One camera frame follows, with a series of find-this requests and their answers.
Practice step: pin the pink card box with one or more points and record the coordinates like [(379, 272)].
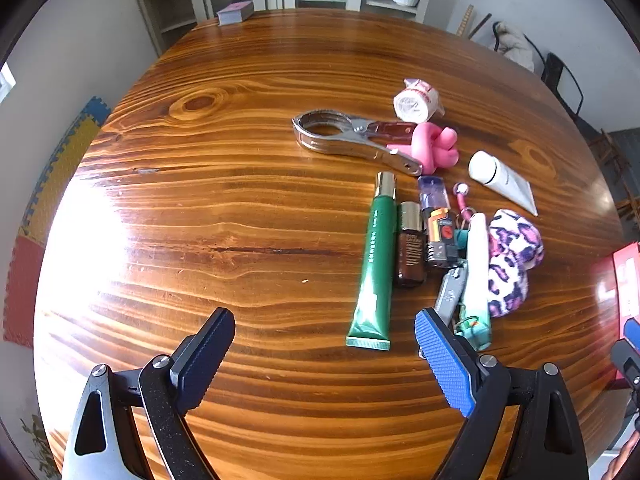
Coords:
[(234, 14)]

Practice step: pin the white cream tube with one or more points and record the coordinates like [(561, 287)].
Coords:
[(500, 180)]

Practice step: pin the brown glass serum bottle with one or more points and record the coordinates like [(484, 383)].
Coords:
[(411, 255)]

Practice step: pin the black metal chair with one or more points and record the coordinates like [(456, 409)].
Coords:
[(562, 80)]

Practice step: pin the red cardboard box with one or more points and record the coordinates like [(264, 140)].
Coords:
[(627, 280)]

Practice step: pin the pink knotted foam toy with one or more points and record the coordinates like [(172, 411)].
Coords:
[(430, 147)]

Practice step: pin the silver nail clipper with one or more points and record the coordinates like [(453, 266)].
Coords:
[(450, 290)]

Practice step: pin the wooden chair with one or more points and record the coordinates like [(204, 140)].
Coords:
[(615, 170)]

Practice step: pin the dark stick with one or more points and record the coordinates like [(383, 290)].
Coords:
[(480, 25)]

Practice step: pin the white gauze bandage roll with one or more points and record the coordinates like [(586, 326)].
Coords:
[(412, 102)]

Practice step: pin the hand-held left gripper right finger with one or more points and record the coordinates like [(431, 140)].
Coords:
[(445, 360)]

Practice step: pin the large metal clamp clip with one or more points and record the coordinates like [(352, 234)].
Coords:
[(350, 147)]

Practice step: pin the teal binder clip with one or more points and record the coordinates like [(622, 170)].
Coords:
[(461, 242)]

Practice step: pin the white and teal plastic stick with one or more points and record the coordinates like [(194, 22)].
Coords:
[(477, 260)]

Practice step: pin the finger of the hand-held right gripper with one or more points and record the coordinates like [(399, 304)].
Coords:
[(634, 332)]

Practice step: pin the purple translucent lighter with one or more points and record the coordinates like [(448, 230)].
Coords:
[(440, 235)]

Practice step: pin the beige jacket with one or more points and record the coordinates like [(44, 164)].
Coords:
[(515, 45)]

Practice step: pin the person's right forearm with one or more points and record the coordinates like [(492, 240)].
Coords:
[(625, 460)]

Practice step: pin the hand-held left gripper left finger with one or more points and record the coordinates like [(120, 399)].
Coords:
[(205, 355)]

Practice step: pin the leopard print plush scrunchie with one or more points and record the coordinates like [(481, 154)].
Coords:
[(510, 260)]

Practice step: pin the green cosmetic tube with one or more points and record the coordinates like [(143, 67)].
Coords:
[(375, 260)]

